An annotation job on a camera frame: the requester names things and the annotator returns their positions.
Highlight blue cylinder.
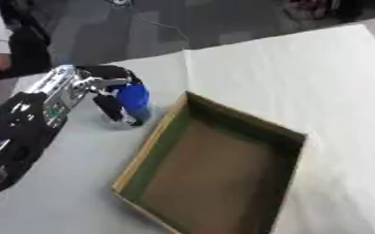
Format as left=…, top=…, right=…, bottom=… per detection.
left=115, top=83, right=155, bottom=122

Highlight dark chair base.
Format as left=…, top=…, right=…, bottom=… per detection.
left=280, top=0, right=369, bottom=23

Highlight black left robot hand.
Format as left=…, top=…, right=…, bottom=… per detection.
left=75, top=64, right=146, bottom=127

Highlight black cable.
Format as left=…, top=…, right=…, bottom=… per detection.
left=124, top=5, right=193, bottom=49

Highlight open tan cardboard box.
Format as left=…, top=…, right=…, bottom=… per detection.
left=111, top=90, right=309, bottom=234

